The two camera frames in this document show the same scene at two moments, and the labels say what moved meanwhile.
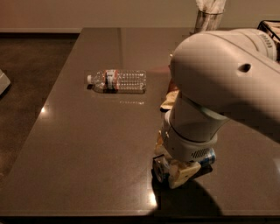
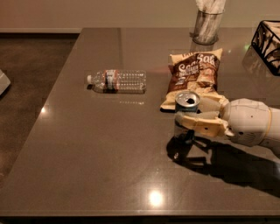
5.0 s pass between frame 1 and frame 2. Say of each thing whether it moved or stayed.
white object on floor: stayed
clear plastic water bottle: stayed
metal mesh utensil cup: stayed
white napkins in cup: stayed
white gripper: moved
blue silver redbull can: moved
